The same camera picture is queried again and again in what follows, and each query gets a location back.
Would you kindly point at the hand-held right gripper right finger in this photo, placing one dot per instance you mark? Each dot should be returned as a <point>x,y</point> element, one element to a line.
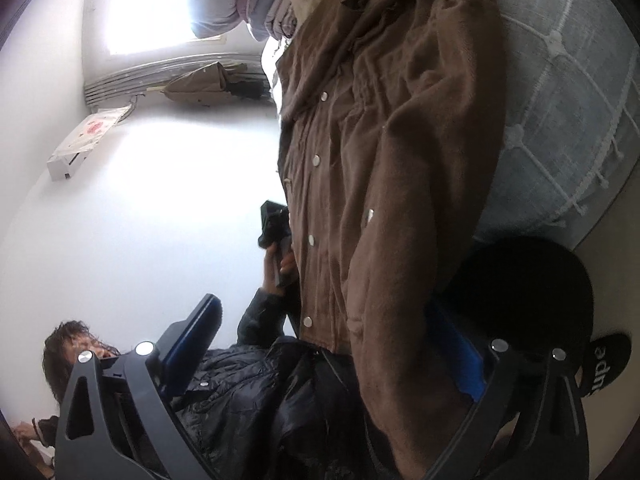
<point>465,360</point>

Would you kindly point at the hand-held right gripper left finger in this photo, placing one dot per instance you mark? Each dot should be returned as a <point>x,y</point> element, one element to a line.
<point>192,347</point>

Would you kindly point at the brown coat with fur collar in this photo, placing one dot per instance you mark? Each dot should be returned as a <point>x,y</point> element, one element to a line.
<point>390,160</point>

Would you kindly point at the person's left forearm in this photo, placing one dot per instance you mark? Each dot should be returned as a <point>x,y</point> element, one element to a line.
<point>265,315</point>

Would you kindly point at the hanging dark clothes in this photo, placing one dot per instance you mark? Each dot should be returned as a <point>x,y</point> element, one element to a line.
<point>247,85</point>

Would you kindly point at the person's left hand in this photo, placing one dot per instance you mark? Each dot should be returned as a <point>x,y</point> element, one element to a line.
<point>287,270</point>

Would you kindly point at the black cap white lettering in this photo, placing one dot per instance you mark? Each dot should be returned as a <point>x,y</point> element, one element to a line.
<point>525,290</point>

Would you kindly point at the person's head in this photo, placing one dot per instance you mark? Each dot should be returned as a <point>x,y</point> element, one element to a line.
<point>65,355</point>

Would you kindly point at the hanging olive jacket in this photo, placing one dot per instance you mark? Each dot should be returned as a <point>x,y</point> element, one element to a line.
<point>197,85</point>

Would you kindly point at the grey striped curtain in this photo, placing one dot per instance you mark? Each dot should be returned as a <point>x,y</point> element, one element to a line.
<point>150,72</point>

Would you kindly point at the bed with grey checked bedspread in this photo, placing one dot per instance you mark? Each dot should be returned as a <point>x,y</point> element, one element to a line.
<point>560,110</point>

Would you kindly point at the covered wall air conditioner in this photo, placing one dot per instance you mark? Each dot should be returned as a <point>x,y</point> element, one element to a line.
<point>75,155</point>

